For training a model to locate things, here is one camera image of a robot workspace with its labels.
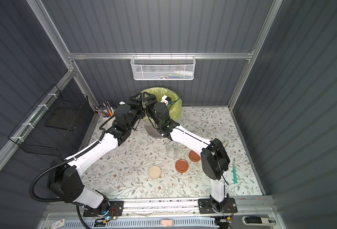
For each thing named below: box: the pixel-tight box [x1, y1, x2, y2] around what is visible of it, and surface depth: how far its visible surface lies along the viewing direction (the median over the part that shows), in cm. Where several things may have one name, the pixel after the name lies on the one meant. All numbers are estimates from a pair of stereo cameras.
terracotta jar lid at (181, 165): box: [175, 158, 189, 174], surface depth 90 cm
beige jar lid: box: [147, 165, 162, 179], surface depth 86 cm
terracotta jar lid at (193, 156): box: [188, 149, 201, 163], surface depth 93 cm
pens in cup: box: [95, 100, 115, 117], surface depth 107 cm
